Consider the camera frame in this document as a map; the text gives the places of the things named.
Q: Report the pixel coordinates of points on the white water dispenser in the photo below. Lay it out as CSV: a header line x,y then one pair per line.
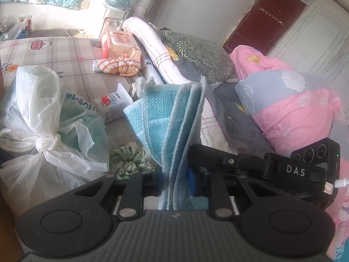
x,y
114,19

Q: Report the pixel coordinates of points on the white cylindrical tube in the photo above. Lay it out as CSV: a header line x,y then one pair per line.
x,y
152,72

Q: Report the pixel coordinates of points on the pink and blue quilt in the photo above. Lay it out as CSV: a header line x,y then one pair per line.
x,y
294,114

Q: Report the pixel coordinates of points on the light blue knitted cloth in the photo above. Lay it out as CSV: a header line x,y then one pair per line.
x,y
163,114

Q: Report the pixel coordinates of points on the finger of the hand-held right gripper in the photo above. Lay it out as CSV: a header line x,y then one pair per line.
x,y
212,155

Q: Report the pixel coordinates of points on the white tied plastic bag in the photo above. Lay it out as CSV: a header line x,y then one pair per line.
x,y
41,114

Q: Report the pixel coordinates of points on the grey leaf-print pillow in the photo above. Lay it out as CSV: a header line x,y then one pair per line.
x,y
201,54

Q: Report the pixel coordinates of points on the metal hook rail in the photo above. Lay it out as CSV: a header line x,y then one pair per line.
x,y
271,15

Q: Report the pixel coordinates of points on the green white scrunchie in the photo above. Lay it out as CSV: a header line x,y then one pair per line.
x,y
128,158

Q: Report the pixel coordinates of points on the pink wet wipes pack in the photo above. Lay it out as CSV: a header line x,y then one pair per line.
x,y
122,42

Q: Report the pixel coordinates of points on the beige wall socket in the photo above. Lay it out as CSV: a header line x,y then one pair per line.
x,y
85,5

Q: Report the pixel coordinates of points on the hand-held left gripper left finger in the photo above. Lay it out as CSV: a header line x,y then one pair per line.
x,y
154,185

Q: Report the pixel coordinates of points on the orange striped sock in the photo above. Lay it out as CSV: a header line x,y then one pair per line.
x,y
129,67
106,65

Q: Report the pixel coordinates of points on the white thin plastic bag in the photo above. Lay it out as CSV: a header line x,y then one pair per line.
x,y
16,31

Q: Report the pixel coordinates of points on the white plaid-lined blanket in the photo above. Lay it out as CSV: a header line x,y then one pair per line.
x,y
158,46

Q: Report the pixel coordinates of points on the grey blanket yellow prints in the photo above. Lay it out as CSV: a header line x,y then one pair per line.
x,y
240,125

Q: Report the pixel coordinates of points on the white tissue packet red print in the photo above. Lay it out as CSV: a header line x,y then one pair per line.
x,y
114,105

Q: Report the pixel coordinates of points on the dark red door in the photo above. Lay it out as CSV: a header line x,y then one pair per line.
x,y
261,24

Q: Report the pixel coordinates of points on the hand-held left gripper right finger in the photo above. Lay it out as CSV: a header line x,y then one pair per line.
x,y
192,182

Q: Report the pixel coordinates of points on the white cabinet door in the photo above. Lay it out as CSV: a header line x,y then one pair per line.
x,y
313,41

